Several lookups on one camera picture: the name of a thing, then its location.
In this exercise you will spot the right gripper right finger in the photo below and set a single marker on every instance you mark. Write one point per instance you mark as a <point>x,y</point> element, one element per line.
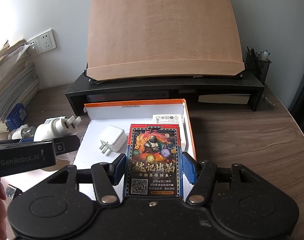
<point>202,176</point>

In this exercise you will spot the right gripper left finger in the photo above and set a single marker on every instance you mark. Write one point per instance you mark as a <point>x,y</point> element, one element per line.
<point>105,176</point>

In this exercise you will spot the white cube USB charger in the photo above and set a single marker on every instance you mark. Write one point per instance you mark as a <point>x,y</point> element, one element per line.
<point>112,139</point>

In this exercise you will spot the blue small box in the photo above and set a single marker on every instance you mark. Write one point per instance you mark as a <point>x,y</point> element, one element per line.
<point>16,117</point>

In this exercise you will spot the playing card box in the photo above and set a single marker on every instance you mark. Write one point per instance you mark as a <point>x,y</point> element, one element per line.
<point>154,162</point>

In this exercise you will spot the black USB charger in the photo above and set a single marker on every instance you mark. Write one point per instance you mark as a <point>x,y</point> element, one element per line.
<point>12,192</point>

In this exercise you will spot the orange white shoebox lid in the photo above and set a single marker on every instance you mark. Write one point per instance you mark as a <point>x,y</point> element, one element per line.
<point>123,115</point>

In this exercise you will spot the stack of books and papers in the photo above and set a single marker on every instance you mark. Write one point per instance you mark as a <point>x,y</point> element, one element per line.
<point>19,81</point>

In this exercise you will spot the black monitor riser shelf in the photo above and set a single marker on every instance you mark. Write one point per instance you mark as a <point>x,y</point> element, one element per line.
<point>85,90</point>

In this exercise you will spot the black mesh pen holder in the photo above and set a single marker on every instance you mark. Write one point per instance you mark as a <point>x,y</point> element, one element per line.
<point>258,63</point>

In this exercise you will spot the wooden book stand board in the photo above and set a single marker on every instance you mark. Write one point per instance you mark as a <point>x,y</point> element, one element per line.
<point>145,38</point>

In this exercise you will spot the white wall socket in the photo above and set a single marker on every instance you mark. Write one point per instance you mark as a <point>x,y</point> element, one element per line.
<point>33,46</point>
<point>47,41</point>

